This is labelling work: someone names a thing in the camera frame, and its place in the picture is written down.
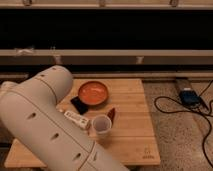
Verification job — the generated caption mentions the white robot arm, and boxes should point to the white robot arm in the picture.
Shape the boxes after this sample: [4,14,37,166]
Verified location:
[0,65,128,171]

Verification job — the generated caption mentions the orange bowl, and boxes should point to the orange bowl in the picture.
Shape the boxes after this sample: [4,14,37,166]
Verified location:
[78,81,108,106]

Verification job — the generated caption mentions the red chili pepper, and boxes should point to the red chili pepper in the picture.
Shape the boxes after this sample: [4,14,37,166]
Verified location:
[107,108,115,124]

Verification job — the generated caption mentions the wooden table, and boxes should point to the wooden table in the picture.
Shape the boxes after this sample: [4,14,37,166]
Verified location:
[4,79,161,168]

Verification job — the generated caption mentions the black rectangular block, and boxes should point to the black rectangular block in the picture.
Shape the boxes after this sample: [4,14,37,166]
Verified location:
[71,96,88,115]

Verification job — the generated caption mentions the translucent plastic cup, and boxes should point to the translucent plastic cup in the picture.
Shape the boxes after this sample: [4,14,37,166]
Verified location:
[92,115,112,138]

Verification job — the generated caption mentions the blue power adapter box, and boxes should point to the blue power adapter box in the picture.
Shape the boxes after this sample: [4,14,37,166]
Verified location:
[179,89,200,106]

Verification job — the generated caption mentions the black cable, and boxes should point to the black cable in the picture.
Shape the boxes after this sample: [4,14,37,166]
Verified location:
[153,79,213,169]

